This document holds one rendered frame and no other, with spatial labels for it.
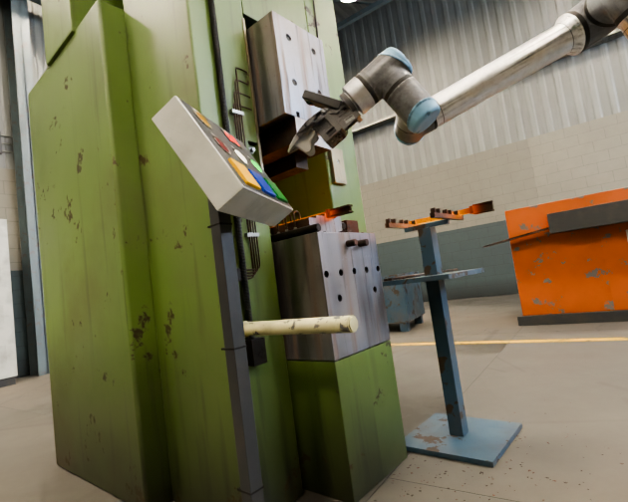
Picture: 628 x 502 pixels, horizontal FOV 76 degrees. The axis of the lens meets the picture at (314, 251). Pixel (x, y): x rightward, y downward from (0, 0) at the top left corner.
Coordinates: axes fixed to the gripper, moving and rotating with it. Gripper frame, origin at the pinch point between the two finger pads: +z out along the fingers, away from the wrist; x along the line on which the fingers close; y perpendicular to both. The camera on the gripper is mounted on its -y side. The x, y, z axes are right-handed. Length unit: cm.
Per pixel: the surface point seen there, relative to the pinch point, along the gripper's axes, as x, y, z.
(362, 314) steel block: 48, 48, 21
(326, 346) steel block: 31, 49, 35
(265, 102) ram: 35, -37, -1
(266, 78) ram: 34, -43, -7
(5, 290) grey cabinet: 282, -244, 410
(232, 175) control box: -26.8, 8.5, 11.6
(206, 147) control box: -26.8, -0.6, 12.5
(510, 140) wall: 761, -48, -303
